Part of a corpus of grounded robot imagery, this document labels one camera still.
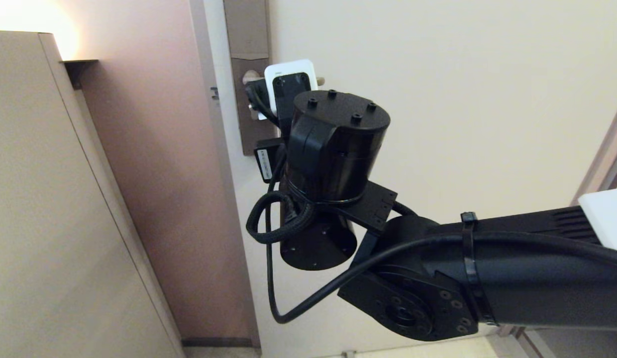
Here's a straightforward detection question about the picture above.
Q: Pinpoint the grey-brown door lock plate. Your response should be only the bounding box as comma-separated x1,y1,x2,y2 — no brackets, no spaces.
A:
223,0,280,157

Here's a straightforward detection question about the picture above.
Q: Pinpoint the white room door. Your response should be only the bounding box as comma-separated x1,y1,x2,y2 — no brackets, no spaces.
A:
204,0,617,358

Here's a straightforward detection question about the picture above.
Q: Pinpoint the beige cabinet panel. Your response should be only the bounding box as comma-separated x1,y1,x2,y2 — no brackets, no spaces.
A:
0,31,185,358

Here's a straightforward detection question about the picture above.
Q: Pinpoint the thick black braided cable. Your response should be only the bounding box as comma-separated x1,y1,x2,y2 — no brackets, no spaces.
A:
246,190,316,244

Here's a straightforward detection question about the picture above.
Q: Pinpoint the beige lever door handle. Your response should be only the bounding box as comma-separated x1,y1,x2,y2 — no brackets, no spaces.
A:
242,70,325,86

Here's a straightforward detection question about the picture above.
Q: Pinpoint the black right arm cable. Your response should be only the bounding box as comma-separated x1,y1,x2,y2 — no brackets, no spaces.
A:
265,199,617,325

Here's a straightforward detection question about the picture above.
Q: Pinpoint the dark wall baseboard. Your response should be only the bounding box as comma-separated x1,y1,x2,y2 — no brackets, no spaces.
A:
182,338,253,348

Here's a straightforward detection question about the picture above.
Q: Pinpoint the dark wall lamp shelf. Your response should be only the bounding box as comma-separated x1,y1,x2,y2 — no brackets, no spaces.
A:
61,60,99,91

